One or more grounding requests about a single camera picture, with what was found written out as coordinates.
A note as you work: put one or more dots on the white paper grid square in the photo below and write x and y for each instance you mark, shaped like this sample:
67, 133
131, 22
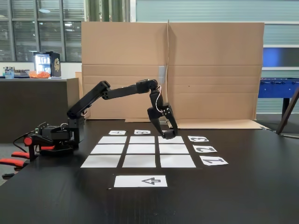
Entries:
141, 149
178, 161
174, 149
112, 140
139, 161
100, 161
107, 149
178, 141
142, 140

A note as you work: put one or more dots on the short grey tape strip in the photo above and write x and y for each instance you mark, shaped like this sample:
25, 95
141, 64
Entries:
163, 122

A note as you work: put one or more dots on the paper sheet letter B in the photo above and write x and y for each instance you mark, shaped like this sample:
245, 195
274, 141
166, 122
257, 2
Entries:
136, 131

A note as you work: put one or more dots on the paper sheet number 3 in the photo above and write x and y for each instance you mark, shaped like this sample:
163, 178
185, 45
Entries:
190, 137

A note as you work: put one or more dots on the long grey tape strip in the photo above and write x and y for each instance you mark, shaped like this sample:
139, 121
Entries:
162, 74

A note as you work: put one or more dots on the paper sheet number 2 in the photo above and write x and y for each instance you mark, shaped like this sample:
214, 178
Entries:
197, 151

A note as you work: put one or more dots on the paper sheet letter A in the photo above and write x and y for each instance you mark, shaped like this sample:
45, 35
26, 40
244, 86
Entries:
111, 133

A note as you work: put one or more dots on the paper sheet number 1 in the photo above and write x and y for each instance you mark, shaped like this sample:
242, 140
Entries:
204, 163

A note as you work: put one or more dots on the white arrow paper sheet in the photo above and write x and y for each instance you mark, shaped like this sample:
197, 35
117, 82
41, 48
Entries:
130, 181

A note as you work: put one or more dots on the large brown cardboard panel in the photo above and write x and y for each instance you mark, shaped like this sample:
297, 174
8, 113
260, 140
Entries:
130, 46
215, 58

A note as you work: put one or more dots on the blue foosball table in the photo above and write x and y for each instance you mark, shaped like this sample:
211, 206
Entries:
275, 89

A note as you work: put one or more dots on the black mini fridge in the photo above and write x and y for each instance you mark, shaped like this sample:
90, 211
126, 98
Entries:
56, 64

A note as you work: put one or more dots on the dark wooden stand leg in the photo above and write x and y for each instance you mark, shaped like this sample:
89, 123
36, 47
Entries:
287, 112

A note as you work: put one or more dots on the orange snack bag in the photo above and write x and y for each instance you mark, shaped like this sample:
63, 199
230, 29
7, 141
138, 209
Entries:
38, 74

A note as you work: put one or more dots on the dark brown counter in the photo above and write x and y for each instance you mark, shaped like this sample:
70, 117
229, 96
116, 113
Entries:
23, 105

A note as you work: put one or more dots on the blue labelled container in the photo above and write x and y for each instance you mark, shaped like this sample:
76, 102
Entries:
8, 73

